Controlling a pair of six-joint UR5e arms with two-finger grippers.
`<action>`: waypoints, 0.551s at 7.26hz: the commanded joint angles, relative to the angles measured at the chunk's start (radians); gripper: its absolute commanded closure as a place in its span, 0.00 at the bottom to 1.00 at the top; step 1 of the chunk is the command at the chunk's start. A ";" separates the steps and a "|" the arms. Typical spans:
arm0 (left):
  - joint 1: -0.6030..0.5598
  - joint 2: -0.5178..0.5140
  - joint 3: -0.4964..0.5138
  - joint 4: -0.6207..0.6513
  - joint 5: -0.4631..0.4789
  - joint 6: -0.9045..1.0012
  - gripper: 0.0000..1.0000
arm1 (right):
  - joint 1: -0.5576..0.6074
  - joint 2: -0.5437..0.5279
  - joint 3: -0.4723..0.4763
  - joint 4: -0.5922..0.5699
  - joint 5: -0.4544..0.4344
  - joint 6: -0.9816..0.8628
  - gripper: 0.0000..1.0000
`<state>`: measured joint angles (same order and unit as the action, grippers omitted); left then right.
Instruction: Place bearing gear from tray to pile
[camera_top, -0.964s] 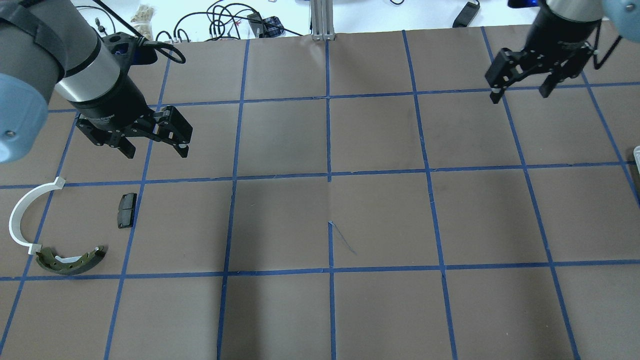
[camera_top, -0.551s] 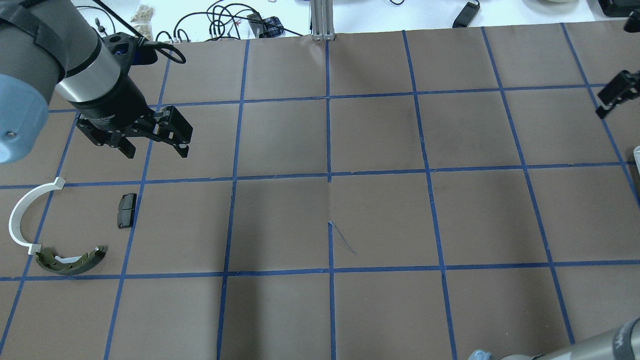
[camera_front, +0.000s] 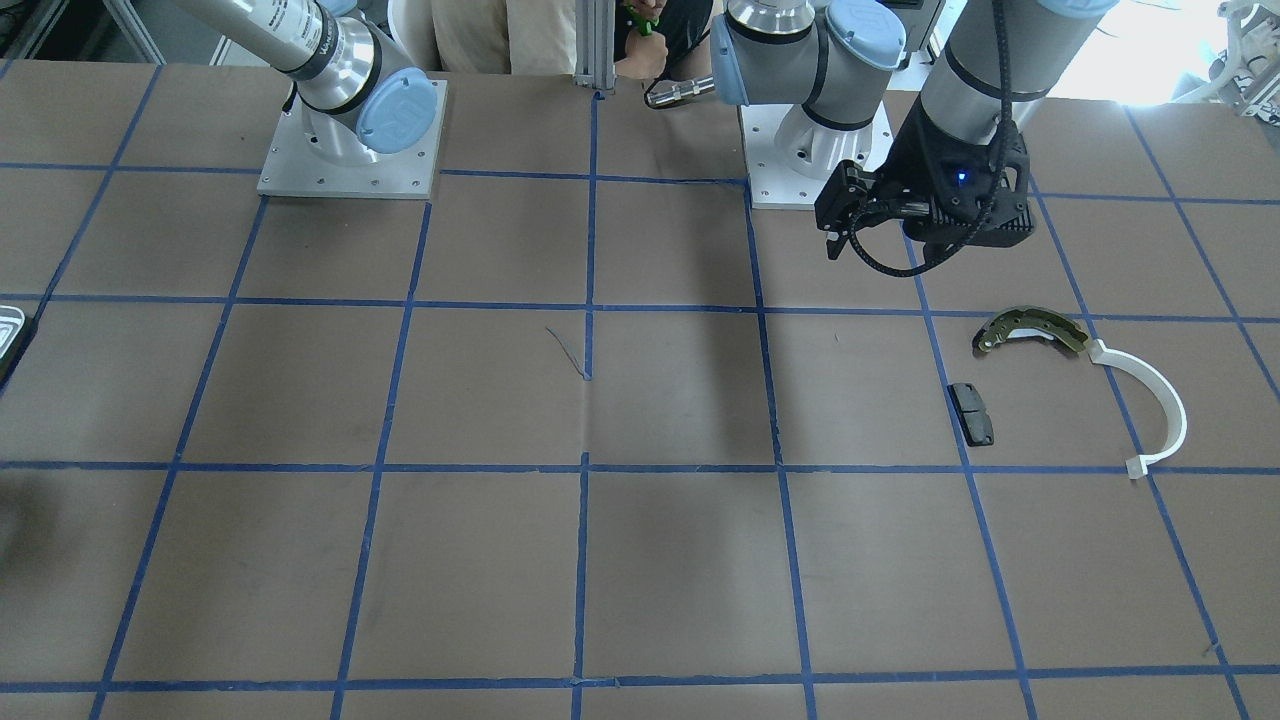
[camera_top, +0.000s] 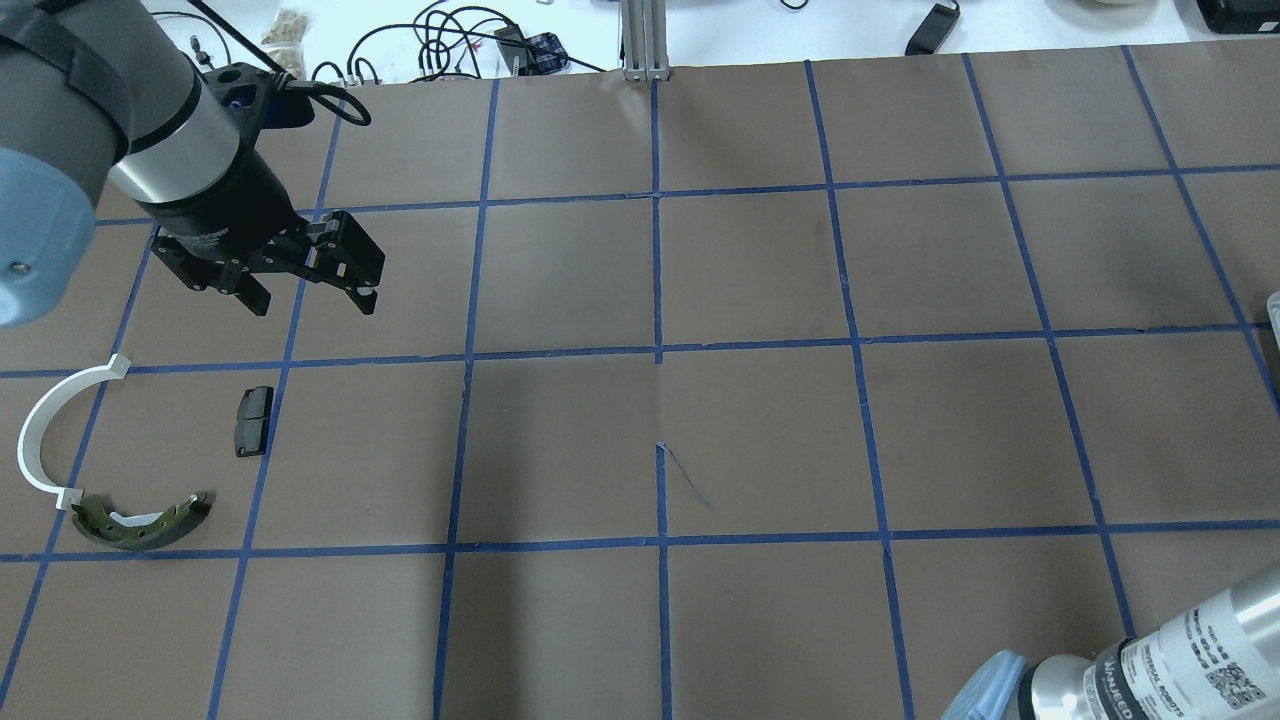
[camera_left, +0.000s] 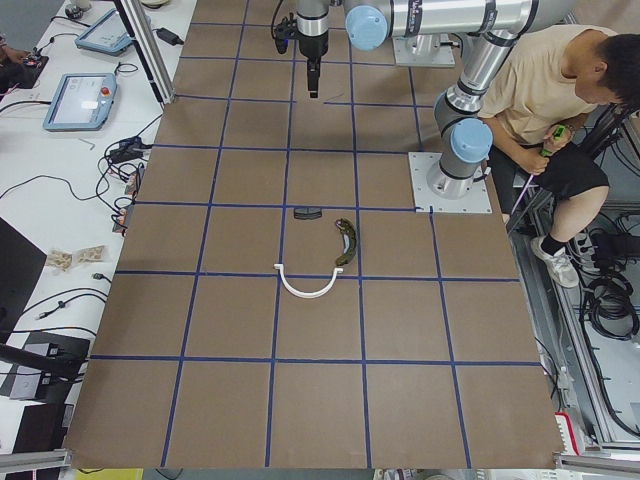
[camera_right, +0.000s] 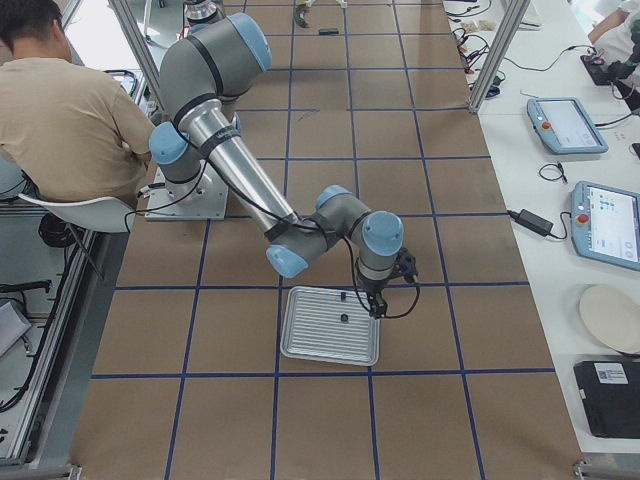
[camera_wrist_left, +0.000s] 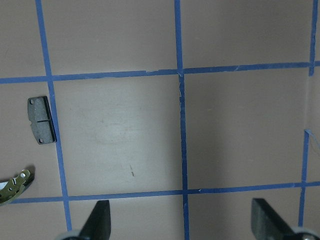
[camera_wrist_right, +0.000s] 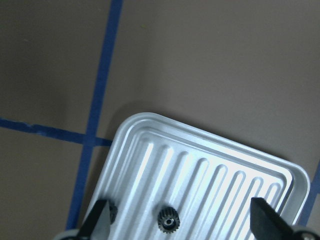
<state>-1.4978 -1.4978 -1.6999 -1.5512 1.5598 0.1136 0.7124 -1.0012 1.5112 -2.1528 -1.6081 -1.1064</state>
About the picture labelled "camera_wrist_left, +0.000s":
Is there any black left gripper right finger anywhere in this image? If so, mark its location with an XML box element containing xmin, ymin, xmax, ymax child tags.
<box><xmin>251</xmin><ymin>198</ymin><xmax>296</xmax><ymax>240</ymax></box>

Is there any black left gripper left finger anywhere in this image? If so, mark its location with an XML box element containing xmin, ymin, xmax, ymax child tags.
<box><xmin>78</xmin><ymin>200</ymin><xmax>111</xmax><ymax>240</ymax></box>

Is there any brass brake shoe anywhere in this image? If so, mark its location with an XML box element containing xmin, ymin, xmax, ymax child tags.
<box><xmin>0</xmin><ymin>165</ymin><xmax>36</xmax><ymax>207</ymax></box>

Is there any loose blue tape thread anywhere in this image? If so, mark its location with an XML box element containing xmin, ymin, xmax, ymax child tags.
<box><xmin>304</xmin><ymin>128</ymin><xmax>320</xmax><ymax>149</ymax></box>

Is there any dark grey brake pad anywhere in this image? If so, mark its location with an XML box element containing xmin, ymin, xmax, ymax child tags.
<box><xmin>27</xmin><ymin>96</ymin><xmax>57</xmax><ymax>145</ymax></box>

